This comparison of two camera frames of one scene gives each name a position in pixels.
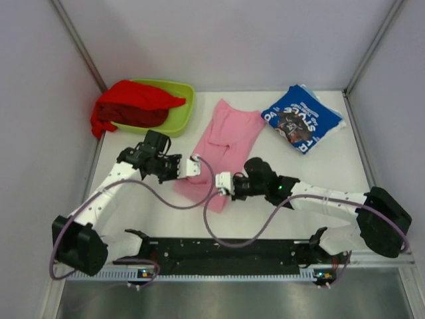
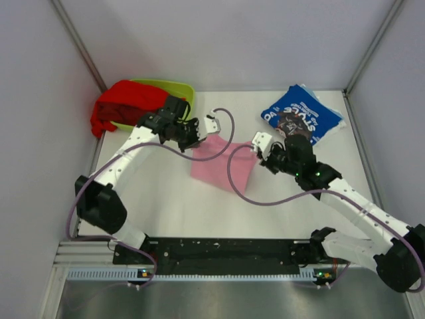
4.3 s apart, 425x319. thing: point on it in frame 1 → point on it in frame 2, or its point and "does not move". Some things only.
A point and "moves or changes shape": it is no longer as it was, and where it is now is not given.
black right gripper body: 245,187 → 277,160
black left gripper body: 167,169 → 186,135
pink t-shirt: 226,146 moves or changes shape
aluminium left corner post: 79,44 does not move
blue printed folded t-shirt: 301,118 does not move
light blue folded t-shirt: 309,90 does not move
